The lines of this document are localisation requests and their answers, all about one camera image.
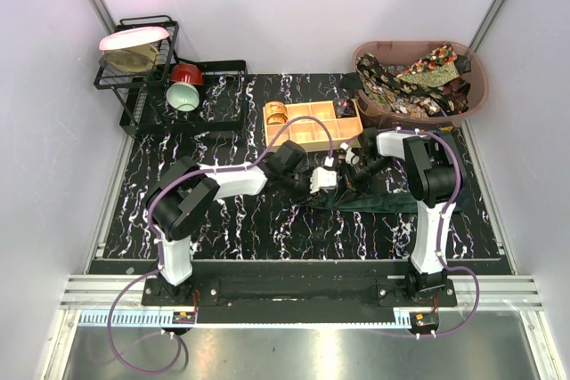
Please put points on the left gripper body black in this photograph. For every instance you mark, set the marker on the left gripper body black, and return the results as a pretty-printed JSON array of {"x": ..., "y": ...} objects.
[{"x": 297, "y": 183}]

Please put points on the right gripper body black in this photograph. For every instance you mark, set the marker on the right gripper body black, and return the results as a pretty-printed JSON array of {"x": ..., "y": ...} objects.
[{"x": 362, "y": 173}]

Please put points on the dark green fern tie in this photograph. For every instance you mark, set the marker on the dark green fern tie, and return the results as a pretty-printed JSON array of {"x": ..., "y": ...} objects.
[{"x": 386, "y": 203}]

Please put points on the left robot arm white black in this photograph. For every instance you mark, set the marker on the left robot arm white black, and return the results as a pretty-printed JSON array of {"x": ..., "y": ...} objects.
[{"x": 179, "y": 201}]

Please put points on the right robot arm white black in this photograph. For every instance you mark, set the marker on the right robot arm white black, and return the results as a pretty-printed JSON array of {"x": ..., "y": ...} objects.
[{"x": 434, "y": 177}]

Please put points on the pile of patterned ties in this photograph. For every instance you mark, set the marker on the pile of patterned ties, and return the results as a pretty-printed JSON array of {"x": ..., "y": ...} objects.
[{"x": 432, "y": 86}]

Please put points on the black marble pattern mat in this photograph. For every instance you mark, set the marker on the black marble pattern mat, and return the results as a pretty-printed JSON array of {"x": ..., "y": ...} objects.
[{"x": 267, "y": 228}]

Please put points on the wooden compartment box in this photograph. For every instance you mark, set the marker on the wooden compartment box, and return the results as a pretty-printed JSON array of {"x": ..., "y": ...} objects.
[{"x": 311, "y": 124}]

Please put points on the rolled dark patterned tie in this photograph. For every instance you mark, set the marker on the rolled dark patterned tie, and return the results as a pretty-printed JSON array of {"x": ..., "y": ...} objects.
[{"x": 344, "y": 108}]

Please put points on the rolled orange tie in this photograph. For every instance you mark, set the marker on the rolled orange tie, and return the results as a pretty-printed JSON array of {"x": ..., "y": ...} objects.
[{"x": 276, "y": 113}]

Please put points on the blue yellow small box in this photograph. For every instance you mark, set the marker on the blue yellow small box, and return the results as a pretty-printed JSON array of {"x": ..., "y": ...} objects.
[{"x": 446, "y": 129}]

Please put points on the brown plastic basket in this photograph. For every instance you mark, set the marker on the brown plastic basket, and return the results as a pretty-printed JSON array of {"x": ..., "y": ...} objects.
[{"x": 403, "y": 54}]

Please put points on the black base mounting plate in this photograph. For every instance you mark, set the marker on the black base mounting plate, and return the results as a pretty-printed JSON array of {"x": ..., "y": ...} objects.
[{"x": 382, "y": 283}]

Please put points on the light green bowl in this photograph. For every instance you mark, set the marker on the light green bowl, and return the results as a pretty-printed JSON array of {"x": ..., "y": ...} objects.
[{"x": 183, "y": 97}]

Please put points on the red bowl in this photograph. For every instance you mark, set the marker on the red bowl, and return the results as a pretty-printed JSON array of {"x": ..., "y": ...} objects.
[{"x": 186, "y": 73}]

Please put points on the beige plate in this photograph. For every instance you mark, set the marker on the beige plate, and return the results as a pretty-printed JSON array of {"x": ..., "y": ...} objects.
[{"x": 135, "y": 59}]

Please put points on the pink plate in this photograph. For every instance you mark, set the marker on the pink plate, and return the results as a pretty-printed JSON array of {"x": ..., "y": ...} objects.
[{"x": 132, "y": 37}]

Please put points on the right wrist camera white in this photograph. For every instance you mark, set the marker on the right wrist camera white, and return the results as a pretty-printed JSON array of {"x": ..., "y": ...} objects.
[{"x": 352, "y": 154}]

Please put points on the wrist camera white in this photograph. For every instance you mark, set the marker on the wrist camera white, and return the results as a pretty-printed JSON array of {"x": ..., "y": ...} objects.
[
  {"x": 323, "y": 179},
  {"x": 352, "y": 154}
]

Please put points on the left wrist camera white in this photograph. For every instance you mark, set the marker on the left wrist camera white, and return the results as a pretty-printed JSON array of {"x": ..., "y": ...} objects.
[{"x": 323, "y": 179}]

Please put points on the black wire dish rack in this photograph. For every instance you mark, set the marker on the black wire dish rack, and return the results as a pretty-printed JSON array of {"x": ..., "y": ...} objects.
[{"x": 143, "y": 95}]

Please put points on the aluminium rail frame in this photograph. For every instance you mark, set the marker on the aluminium rail frame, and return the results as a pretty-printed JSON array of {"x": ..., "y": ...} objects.
[{"x": 117, "y": 301}]

